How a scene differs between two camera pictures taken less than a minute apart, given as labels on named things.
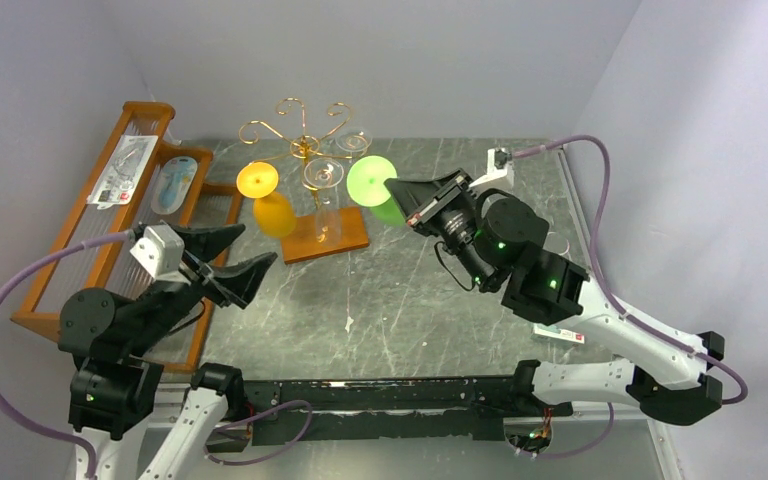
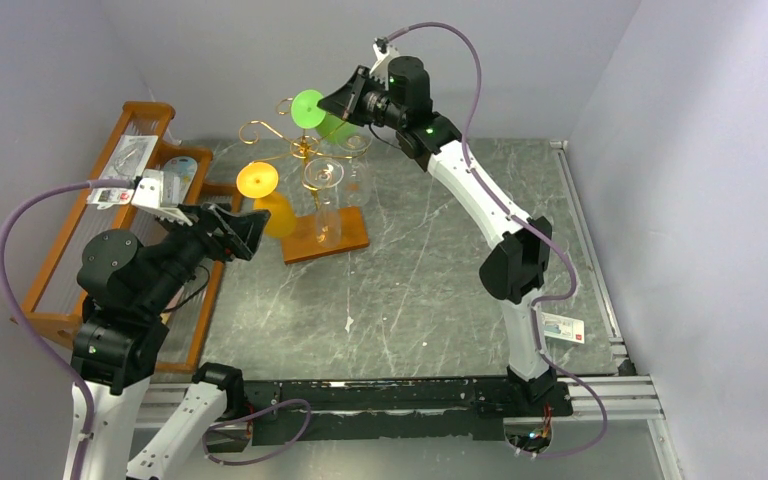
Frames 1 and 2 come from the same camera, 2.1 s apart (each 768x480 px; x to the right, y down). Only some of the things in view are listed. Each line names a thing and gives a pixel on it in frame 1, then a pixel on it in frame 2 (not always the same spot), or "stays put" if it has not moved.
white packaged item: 119,178 stays put
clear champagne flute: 324,173 stays put
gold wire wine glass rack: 326,229 stays put
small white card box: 554,331 stays put
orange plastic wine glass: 274,214 stays put
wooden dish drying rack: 135,179 stays put
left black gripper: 238,279 → 242,235
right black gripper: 437,203 → 362,97
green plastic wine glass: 366,186 → 307,114
